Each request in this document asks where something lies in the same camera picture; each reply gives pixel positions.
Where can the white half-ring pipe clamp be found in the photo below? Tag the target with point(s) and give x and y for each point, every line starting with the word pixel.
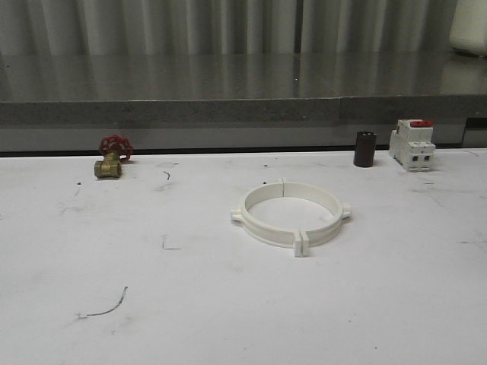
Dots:
pixel 324 220
pixel 266 233

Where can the dark brown cylinder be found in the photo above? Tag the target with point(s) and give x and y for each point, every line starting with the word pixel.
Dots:
pixel 365 145

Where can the brass valve red handwheel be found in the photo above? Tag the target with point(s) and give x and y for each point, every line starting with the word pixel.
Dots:
pixel 115 150

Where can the grey stone counter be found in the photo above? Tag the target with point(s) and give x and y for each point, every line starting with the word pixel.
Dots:
pixel 308 101

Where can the white container on counter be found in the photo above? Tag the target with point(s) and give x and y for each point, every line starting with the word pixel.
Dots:
pixel 468 29

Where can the white circuit breaker red switch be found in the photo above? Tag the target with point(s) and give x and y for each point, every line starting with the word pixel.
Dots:
pixel 411 146

